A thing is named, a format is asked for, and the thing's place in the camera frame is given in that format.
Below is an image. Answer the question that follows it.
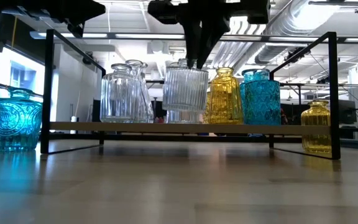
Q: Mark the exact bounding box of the black aluminium table frame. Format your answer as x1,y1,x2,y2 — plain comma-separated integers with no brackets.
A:
0,132,304,143

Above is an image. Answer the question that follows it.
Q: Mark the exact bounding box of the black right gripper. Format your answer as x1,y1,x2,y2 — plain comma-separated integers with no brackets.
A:
147,0,271,70

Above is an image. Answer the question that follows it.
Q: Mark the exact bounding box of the tall clear glass vase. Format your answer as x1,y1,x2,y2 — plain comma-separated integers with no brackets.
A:
124,59,149,123
138,62,155,123

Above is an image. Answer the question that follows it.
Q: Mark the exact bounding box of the black monitor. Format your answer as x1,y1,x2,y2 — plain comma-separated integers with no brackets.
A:
337,99,357,124

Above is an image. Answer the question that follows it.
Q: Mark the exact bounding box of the large window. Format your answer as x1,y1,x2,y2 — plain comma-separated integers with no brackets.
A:
0,46,47,103

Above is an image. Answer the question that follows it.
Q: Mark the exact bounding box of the blue diamond-pattern glass vase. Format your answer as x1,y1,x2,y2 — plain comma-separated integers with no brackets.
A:
243,68,282,126

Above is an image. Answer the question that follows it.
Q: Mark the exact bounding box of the tall yellow glass vase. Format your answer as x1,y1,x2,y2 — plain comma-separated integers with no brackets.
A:
208,67,244,125

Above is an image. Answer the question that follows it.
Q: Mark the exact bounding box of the round yellow glass vase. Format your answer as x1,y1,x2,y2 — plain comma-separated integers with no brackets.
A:
202,90,213,124

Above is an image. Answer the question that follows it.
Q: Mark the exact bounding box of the wide clear glass jar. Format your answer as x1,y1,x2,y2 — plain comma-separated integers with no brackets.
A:
100,63,139,123

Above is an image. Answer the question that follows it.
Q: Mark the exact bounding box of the silver ventilation duct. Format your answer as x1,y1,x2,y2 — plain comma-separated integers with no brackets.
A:
222,0,358,65

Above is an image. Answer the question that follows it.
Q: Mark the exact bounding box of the long ceiling light fixture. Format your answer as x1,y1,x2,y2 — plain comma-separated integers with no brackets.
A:
29,30,358,44

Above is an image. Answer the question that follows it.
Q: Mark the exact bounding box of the ribbed yellow glass jar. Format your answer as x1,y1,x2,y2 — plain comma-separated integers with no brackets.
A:
300,99,333,154

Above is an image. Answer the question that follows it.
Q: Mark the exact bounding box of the blue medallion glass jar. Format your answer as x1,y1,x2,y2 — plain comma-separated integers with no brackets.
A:
0,86,43,152

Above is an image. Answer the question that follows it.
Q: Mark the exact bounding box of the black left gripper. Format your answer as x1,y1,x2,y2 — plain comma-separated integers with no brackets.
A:
26,0,107,39

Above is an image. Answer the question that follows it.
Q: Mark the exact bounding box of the square blue glass vase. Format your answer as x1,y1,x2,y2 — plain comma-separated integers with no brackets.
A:
239,68,260,126

